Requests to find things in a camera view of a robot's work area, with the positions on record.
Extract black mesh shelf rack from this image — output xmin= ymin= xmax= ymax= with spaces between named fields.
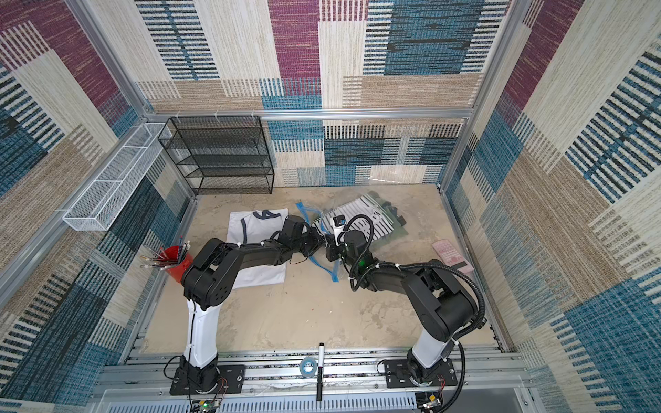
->
xmin=158 ymin=115 xmax=275 ymax=196

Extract red cup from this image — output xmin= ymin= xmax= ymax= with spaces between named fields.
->
xmin=161 ymin=244 xmax=193 ymax=284

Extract white wire wall basket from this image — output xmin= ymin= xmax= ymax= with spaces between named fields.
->
xmin=63 ymin=123 xmax=165 ymax=232

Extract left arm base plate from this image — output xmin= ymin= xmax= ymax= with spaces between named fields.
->
xmin=170 ymin=361 xmax=245 ymax=397

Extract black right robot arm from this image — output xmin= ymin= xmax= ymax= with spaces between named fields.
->
xmin=325 ymin=231 xmax=485 ymax=385

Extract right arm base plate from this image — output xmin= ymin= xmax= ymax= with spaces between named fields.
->
xmin=377 ymin=359 xmax=459 ymax=388

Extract black marker pen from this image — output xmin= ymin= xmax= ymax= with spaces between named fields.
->
xmin=316 ymin=342 xmax=325 ymax=403

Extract white tank top navy trim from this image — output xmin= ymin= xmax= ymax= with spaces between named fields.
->
xmin=227 ymin=208 xmax=288 ymax=289

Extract pens in red cup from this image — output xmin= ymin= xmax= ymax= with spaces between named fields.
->
xmin=139 ymin=239 xmax=190 ymax=269

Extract blue tape roll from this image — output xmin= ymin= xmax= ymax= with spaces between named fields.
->
xmin=299 ymin=356 xmax=318 ymax=379

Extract black white striped shirt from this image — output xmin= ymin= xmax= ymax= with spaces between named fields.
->
xmin=312 ymin=193 xmax=396 ymax=250

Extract clear vacuum bag blue zip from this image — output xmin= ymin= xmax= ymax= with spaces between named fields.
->
xmin=293 ymin=192 xmax=409 ymax=283

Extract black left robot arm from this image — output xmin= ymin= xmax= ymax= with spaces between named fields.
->
xmin=173 ymin=215 xmax=325 ymax=394

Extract green patterned garment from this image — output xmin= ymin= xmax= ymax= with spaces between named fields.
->
xmin=368 ymin=191 xmax=407 ymax=231

